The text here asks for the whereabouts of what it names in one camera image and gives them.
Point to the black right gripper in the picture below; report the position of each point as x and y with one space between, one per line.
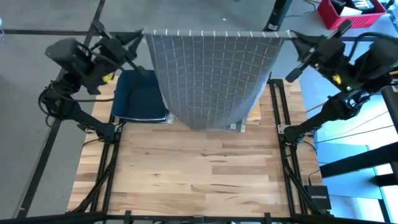
326 51

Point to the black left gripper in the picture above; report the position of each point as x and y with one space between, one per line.
112 53

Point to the yellow checked towel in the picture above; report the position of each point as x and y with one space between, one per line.
255 113

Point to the grey plaid towel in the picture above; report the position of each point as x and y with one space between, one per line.
211 81

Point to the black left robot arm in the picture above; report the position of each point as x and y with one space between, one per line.
77 113

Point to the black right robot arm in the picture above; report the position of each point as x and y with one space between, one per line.
342 102

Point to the navy white fabric bin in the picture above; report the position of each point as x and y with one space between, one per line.
138 96

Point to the red plastic crate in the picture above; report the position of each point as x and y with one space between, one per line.
351 18

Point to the black side cart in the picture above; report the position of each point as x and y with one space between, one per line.
391 105

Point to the black Netgear router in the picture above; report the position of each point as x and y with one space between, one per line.
318 197

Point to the black table frame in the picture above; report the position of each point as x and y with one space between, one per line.
280 124

